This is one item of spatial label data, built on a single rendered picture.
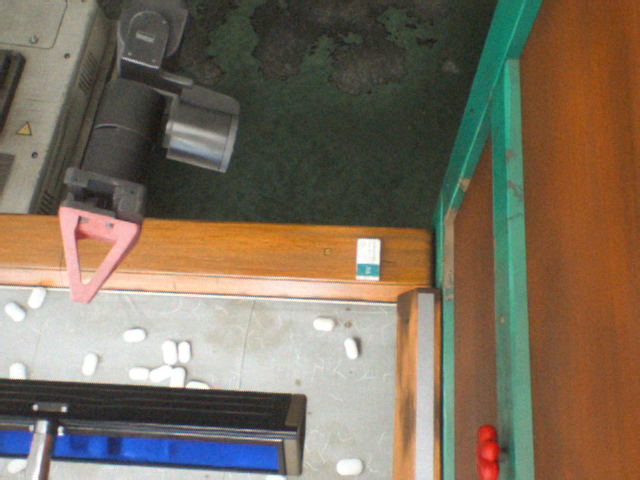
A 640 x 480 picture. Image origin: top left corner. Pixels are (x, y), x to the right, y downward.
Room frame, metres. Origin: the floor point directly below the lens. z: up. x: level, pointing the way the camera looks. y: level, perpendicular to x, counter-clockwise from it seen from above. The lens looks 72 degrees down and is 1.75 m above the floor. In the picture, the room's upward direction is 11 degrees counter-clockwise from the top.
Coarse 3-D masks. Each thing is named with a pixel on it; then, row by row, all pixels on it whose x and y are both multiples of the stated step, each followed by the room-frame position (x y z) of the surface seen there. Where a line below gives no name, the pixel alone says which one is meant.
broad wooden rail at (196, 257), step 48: (0, 240) 0.43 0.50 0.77; (48, 240) 0.41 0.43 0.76; (144, 240) 0.38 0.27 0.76; (192, 240) 0.37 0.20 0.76; (240, 240) 0.35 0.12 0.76; (288, 240) 0.34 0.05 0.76; (336, 240) 0.32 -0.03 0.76; (384, 240) 0.31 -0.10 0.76; (432, 240) 0.29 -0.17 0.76; (144, 288) 0.31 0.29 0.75; (192, 288) 0.29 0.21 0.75; (240, 288) 0.28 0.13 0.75; (288, 288) 0.26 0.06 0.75; (336, 288) 0.25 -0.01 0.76; (384, 288) 0.23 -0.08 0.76
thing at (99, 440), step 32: (0, 384) 0.14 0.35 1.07; (32, 384) 0.13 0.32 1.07; (64, 384) 0.13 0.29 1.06; (96, 384) 0.12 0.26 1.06; (128, 384) 0.11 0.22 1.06; (0, 416) 0.10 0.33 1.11; (32, 416) 0.09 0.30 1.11; (64, 416) 0.09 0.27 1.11; (96, 416) 0.08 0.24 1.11; (128, 416) 0.08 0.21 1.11; (160, 416) 0.07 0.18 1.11; (192, 416) 0.06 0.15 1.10; (224, 416) 0.06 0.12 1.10; (256, 416) 0.05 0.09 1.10; (288, 416) 0.05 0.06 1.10; (0, 448) 0.07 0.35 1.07; (64, 448) 0.06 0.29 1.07; (96, 448) 0.05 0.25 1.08; (128, 448) 0.05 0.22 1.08; (160, 448) 0.04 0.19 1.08; (192, 448) 0.04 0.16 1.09; (224, 448) 0.03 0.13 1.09; (256, 448) 0.03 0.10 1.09; (288, 448) 0.02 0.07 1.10
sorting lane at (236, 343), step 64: (0, 320) 0.30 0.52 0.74; (64, 320) 0.28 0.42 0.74; (128, 320) 0.27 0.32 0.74; (192, 320) 0.25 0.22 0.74; (256, 320) 0.23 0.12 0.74; (384, 320) 0.19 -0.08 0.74; (256, 384) 0.13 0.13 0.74; (320, 384) 0.11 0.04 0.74; (384, 384) 0.09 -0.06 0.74; (320, 448) 0.02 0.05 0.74; (384, 448) 0.01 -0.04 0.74
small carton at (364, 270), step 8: (360, 240) 0.31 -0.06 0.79; (368, 240) 0.31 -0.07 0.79; (376, 240) 0.30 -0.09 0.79; (360, 248) 0.30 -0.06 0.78; (368, 248) 0.29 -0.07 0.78; (376, 248) 0.29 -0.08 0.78; (360, 256) 0.28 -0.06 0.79; (368, 256) 0.28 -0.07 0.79; (376, 256) 0.28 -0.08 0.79; (360, 264) 0.27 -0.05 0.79; (368, 264) 0.27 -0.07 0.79; (376, 264) 0.27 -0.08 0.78; (360, 272) 0.26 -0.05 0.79; (368, 272) 0.26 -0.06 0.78; (376, 272) 0.25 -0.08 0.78
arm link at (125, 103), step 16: (112, 80) 0.36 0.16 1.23; (128, 80) 0.36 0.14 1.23; (112, 96) 0.35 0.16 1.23; (128, 96) 0.34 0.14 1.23; (144, 96) 0.34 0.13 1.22; (160, 96) 0.35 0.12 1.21; (176, 96) 0.35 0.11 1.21; (112, 112) 0.33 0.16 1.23; (128, 112) 0.33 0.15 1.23; (144, 112) 0.33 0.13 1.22; (160, 112) 0.34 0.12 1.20; (176, 112) 0.33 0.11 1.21; (96, 128) 0.32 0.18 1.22; (128, 128) 0.31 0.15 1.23; (144, 128) 0.31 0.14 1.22
